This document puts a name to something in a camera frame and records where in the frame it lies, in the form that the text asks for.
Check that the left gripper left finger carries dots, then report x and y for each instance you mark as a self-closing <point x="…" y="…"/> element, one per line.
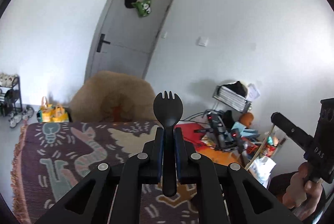
<point x="111" y="194"/>

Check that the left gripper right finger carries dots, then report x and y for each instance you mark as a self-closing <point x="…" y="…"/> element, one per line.
<point x="227" y="194"/>

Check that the black plastic spork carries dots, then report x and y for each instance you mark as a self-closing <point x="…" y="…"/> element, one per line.
<point x="168" y="110"/>

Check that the person's right hand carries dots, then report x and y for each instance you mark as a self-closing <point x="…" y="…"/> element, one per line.
<point x="299" y="191"/>

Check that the red cartoon tin can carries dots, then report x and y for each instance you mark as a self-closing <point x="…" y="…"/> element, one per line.
<point x="270" y="147"/>

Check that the orange cat mat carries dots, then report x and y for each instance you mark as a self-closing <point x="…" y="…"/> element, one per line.
<point x="220" y="157"/>

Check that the patterned woven table cloth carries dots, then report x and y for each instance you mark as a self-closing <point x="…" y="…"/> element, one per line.
<point x="51" y="158"/>

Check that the light blue box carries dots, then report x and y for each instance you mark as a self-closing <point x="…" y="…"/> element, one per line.
<point x="238" y="127"/>

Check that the snack packet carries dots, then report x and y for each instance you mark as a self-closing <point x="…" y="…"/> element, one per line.
<point x="208" y="141"/>

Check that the orange plush toy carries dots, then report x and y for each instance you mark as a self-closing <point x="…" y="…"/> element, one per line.
<point x="246" y="119"/>

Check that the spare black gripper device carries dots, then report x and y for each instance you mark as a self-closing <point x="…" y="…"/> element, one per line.
<point x="226" y="140"/>

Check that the yellow gift bag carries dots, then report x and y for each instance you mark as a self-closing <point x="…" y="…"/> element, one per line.
<point x="52" y="113"/>

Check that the tan upholstered chair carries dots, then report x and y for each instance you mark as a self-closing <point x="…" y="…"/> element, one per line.
<point x="113" y="97"/>

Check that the black shoe rack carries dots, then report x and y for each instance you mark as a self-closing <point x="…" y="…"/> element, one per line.
<point x="11" y="99"/>

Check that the grey door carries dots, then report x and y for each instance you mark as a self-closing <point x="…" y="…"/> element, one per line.
<point x="132" y="38"/>

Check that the green panda plush bag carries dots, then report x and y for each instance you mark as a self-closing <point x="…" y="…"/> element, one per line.
<point x="143" y="7"/>

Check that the wire mesh basket shelf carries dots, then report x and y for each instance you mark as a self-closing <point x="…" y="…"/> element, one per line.
<point x="231" y="99"/>

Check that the white wall switch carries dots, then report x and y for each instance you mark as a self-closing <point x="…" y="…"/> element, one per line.
<point x="203" y="41"/>

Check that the black door handle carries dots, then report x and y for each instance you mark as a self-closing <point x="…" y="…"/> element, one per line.
<point x="101" y="42"/>

